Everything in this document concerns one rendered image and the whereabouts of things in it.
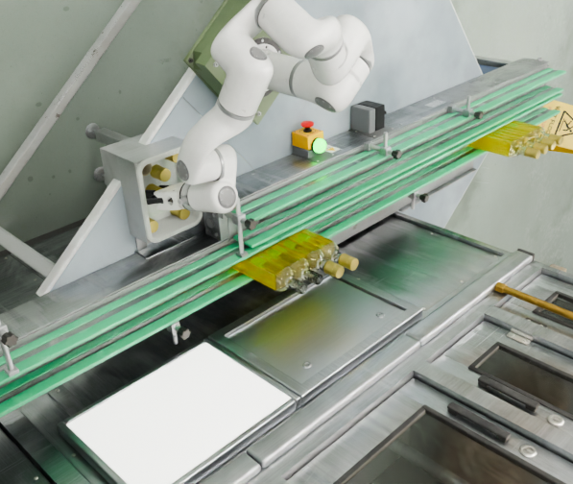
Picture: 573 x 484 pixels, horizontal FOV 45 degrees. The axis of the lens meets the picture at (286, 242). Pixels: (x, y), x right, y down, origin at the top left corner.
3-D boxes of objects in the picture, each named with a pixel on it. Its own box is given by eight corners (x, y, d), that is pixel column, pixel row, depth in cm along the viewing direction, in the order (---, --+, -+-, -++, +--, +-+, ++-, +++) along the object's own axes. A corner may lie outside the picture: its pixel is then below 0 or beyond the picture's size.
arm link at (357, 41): (294, 50, 148) (333, -10, 150) (314, 103, 171) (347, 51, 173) (331, 67, 145) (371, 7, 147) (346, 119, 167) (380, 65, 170)
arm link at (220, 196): (206, 149, 150) (240, 141, 156) (179, 150, 157) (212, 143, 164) (218, 217, 153) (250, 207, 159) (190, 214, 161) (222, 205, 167)
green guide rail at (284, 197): (230, 214, 185) (250, 224, 180) (230, 211, 185) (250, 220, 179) (547, 70, 290) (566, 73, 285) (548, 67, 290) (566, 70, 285)
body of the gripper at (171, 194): (181, 217, 162) (156, 215, 170) (216, 204, 168) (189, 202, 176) (174, 186, 160) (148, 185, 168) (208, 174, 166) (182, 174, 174)
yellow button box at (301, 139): (291, 153, 214) (308, 158, 209) (290, 130, 211) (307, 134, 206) (306, 146, 218) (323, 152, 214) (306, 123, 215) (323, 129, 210)
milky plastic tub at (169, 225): (131, 235, 180) (150, 246, 175) (116, 155, 169) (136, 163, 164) (183, 212, 191) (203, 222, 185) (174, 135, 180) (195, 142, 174)
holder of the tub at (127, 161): (132, 253, 183) (150, 262, 178) (116, 155, 170) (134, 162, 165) (184, 229, 193) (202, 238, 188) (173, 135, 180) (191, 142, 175)
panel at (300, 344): (59, 433, 155) (146, 520, 134) (56, 423, 154) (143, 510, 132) (329, 274, 209) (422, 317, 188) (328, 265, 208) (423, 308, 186)
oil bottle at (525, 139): (472, 141, 265) (541, 159, 247) (473, 127, 263) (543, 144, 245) (480, 137, 269) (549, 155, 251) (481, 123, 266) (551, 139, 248)
